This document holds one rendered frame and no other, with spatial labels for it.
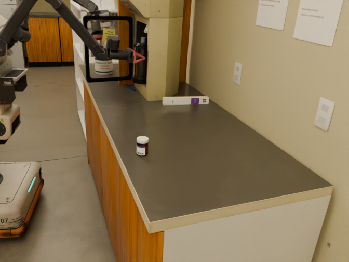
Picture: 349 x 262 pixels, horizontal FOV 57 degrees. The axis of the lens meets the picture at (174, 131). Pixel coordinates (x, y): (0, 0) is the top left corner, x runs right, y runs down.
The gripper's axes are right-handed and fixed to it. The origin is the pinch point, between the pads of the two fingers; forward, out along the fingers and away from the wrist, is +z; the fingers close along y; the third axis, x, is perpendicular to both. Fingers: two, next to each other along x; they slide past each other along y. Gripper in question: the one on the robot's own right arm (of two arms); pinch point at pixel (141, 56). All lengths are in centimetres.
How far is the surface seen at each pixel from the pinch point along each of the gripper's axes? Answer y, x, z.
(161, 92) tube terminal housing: -14.6, 18.0, 9.8
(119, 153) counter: -74, 26, -28
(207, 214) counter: -118, 26, -10
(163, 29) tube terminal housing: -14.5, -18.0, 6.5
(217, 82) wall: -19.9, 8.9, 43.9
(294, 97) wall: -87, -3, 42
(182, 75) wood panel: 22.1, 15.3, 38.5
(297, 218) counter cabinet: -119, 33, 28
